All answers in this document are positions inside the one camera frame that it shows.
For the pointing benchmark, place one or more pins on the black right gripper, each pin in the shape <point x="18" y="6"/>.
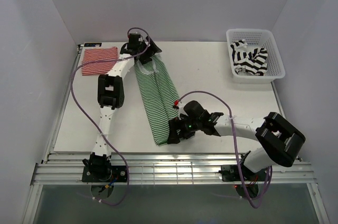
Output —
<point x="175" y="124"/>

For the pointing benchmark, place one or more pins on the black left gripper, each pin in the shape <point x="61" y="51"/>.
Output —
<point x="152" y="50"/>

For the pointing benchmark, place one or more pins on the green white striped tank top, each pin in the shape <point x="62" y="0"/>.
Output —
<point x="158" y="94"/>

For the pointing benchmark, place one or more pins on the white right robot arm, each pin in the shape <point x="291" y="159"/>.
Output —
<point x="280" y="141"/>

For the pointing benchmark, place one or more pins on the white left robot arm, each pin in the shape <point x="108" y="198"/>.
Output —
<point x="111" y="96"/>

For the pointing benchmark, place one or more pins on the black white striped tank top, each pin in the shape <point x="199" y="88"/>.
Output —
<point x="253" y="62"/>

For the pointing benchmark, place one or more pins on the blue label sticker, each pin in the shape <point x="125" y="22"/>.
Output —
<point x="93" y="44"/>

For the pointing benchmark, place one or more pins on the white perforated plastic basket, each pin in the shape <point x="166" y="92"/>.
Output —
<point x="257" y="38"/>

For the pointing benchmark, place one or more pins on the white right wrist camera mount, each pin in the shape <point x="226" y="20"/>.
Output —
<point x="179" y="107"/>

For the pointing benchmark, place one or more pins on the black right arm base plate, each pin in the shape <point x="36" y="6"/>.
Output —
<point x="230" y="173"/>

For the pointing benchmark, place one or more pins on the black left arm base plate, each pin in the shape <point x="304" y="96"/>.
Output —
<point x="99" y="169"/>

